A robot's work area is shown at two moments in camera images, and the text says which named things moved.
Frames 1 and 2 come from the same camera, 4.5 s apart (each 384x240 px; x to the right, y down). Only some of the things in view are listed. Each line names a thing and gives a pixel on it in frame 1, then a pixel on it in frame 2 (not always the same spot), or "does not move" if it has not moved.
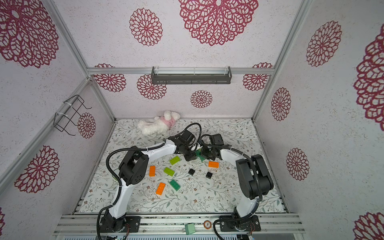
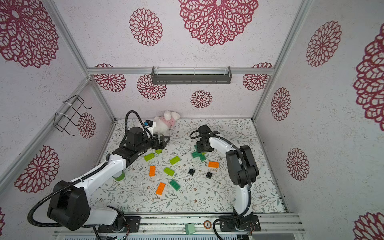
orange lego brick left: x=152 y=171 does not move
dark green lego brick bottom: x=175 y=185 does not move
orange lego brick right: x=213 y=164 does not move
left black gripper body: x=188 y=153 → x=148 y=144
